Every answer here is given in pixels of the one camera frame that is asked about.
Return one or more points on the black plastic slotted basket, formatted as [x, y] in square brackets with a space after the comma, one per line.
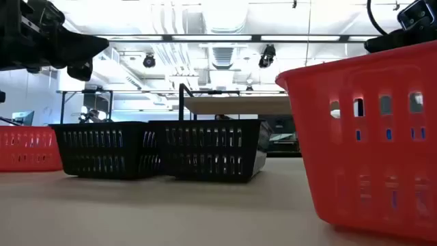
[102, 151]
[205, 151]

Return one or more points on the black metal table frame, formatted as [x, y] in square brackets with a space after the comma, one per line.
[63, 109]

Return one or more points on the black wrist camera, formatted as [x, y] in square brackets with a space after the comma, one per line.
[48, 12]
[418, 13]

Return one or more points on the red plastic slotted basket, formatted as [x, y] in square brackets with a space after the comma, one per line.
[341, 153]
[27, 151]

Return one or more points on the small computer monitor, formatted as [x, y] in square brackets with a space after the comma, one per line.
[25, 118]

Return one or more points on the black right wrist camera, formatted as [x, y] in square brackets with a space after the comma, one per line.
[418, 13]

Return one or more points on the black ceiling spotlight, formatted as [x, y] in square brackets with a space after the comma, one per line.
[267, 56]
[149, 61]

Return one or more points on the dark flat screen monitor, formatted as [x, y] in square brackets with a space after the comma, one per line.
[282, 124]

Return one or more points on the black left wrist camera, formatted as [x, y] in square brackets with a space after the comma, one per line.
[48, 12]

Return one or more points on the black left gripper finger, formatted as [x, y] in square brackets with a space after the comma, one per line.
[82, 46]

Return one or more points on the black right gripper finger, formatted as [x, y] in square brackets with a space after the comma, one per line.
[385, 42]

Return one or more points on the wooden shelf with black frame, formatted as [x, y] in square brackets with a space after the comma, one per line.
[239, 105]

